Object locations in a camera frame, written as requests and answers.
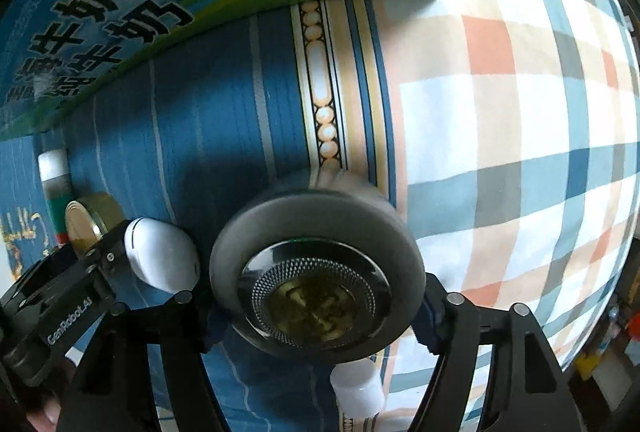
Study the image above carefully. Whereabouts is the blue box with gold print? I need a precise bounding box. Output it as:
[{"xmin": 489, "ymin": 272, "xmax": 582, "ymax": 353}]
[{"xmin": 0, "ymin": 138, "xmax": 51, "ymax": 285}]

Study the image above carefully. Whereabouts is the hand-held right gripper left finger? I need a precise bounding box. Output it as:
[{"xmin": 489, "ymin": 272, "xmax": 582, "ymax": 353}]
[{"xmin": 60, "ymin": 292, "xmax": 232, "ymax": 432}]

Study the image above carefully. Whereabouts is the striped and plaid bedsheet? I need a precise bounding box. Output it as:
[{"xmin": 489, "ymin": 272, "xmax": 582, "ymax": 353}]
[{"xmin": 30, "ymin": 0, "xmax": 640, "ymax": 432}]

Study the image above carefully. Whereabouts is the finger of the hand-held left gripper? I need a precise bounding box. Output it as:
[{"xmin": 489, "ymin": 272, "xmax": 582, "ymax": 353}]
[{"xmin": 75, "ymin": 219, "xmax": 135, "ymax": 295}]

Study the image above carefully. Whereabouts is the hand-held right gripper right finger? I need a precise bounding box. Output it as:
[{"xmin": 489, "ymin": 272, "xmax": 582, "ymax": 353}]
[{"xmin": 413, "ymin": 284, "xmax": 587, "ymax": 432}]

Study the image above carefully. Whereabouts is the white egg-shaped case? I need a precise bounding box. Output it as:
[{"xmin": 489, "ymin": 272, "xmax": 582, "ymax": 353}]
[{"xmin": 124, "ymin": 217, "xmax": 202, "ymax": 295}]

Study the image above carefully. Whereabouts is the white-capped bottle with green label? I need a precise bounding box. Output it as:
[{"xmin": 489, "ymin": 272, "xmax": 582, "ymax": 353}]
[{"xmin": 37, "ymin": 150, "xmax": 75, "ymax": 249}]

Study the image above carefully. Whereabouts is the person's left hand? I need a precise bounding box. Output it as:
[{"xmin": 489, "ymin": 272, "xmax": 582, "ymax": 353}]
[{"xmin": 22, "ymin": 393, "xmax": 68, "ymax": 432}]

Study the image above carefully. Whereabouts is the round gold tin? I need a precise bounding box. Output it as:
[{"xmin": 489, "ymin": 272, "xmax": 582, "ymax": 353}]
[{"xmin": 65, "ymin": 193, "xmax": 127, "ymax": 259}]

